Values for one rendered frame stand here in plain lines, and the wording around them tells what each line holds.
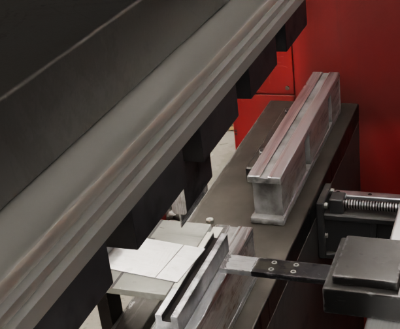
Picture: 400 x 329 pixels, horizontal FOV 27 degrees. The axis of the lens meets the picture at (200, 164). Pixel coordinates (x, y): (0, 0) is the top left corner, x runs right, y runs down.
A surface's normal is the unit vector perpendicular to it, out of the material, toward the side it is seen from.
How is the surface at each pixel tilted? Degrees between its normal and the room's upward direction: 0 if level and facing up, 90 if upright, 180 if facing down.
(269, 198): 90
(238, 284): 90
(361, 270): 0
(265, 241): 0
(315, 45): 90
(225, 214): 0
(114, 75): 90
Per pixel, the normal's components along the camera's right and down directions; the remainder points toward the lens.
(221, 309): 0.94, 0.06
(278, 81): -0.34, 0.45
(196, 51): -0.11, -0.89
